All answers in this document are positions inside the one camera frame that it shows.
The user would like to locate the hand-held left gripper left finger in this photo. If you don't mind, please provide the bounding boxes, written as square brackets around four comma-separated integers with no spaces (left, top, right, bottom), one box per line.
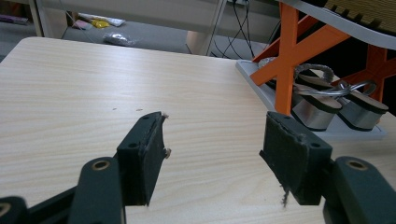
[116,111,173,207]

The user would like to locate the purple packet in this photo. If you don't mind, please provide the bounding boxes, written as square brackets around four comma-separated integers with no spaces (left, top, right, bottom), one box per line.
[0,13,30,26]

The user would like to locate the bundle of black cables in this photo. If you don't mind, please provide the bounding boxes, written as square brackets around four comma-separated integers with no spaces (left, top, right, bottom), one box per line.
[205,0,281,61]

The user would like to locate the clear plastic bag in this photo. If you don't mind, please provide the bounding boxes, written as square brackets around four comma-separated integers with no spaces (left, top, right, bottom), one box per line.
[102,32,138,48]

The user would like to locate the brown suede boot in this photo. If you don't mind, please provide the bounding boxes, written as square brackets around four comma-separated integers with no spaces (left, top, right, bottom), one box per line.
[323,0,396,35]

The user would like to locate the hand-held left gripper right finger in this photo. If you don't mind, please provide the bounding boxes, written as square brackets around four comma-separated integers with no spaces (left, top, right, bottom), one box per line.
[259,110,334,207]

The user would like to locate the pink packet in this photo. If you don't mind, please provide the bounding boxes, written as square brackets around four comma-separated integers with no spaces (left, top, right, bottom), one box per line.
[72,19,92,31]

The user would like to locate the white shoe rack orange posts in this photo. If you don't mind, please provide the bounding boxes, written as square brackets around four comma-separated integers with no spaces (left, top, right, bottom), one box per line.
[235,0,396,141]

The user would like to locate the yellow object on floor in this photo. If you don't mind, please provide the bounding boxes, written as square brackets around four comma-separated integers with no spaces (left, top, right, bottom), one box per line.
[78,12,127,28]

